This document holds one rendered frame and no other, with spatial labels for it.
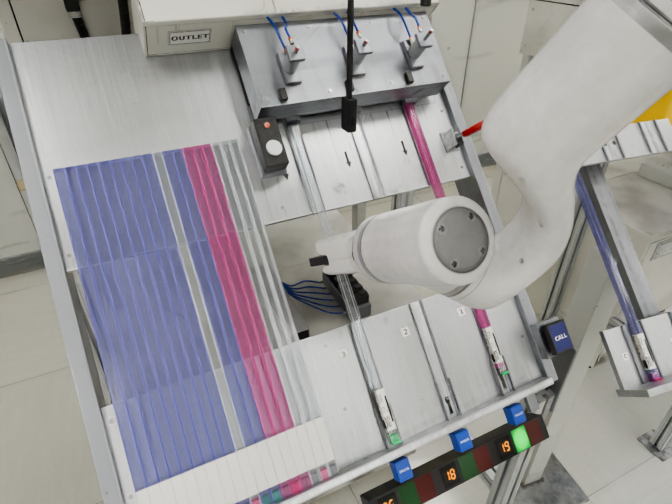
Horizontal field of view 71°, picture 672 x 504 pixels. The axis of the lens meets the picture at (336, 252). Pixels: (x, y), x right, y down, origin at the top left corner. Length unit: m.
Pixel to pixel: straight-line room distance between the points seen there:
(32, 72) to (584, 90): 0.69
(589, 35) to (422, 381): 0.55
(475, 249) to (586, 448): 1.40
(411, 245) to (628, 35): 0.22
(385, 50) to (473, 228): 0.46
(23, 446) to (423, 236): 1.65
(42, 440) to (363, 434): 1.33
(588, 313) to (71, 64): 1.06
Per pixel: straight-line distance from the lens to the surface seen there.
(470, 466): 0.85
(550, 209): 0.44
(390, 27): 0.88
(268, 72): 0.76
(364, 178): 0.80
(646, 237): 1.66
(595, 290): 1.13
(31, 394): 2.05
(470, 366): 0.83
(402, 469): 0.77
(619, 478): 1.78
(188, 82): 0.80
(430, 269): 0.43
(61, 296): 0.69
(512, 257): 0.51
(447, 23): 2.94
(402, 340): 0.77
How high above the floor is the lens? 1.36
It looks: 34 degrees down
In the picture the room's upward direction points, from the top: straight up
